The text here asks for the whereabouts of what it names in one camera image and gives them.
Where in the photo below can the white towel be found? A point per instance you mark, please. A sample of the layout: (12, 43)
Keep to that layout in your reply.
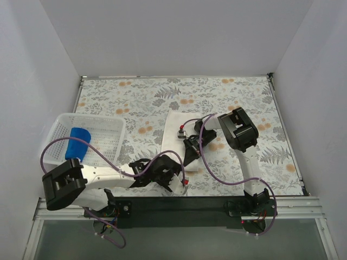
(173, 122)

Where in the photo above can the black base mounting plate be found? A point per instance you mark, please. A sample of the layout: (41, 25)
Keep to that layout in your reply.
(181, 212)

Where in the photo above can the floral patterned table mat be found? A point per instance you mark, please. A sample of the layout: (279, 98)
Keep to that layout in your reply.
(145, 104)

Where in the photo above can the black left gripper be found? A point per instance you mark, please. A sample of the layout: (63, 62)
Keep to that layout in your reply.
(165, 176)

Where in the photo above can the white perforated plastic basket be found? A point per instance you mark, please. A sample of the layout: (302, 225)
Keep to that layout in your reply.
(107, 134)

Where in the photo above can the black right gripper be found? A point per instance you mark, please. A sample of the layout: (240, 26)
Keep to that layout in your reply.
(193, 146)

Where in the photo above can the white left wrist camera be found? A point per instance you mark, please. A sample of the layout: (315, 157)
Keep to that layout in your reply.
(176, 186)

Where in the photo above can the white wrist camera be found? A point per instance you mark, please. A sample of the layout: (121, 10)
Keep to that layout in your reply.
(176, 186)
(181, 134)

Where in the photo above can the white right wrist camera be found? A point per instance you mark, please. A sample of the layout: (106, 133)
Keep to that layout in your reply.
(181, 134)

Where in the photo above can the aluminium frame rail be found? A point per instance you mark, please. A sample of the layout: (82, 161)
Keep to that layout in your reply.
(185, 228)

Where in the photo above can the blue microfiber towel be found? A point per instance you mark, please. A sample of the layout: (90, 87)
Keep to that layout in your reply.
(77, 149)

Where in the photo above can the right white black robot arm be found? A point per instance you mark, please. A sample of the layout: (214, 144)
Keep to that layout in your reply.
(242, 136)

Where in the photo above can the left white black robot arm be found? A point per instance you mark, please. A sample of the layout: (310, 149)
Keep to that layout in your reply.
(73, 183)

